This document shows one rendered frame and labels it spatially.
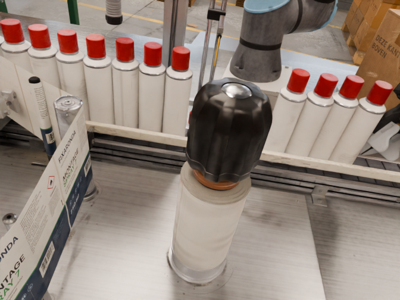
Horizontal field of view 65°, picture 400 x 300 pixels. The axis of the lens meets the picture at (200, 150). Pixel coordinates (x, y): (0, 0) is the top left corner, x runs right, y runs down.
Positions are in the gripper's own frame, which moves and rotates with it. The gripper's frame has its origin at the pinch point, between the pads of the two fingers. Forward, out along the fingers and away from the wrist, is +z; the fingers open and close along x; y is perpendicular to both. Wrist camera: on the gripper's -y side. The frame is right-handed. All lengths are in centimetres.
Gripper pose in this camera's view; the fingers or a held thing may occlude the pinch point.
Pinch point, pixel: (365, 147)
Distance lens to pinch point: 75.9
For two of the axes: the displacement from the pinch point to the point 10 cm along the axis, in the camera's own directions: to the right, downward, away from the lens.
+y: -1.0, 6.5, -7.6
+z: -6.1, 5.6, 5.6
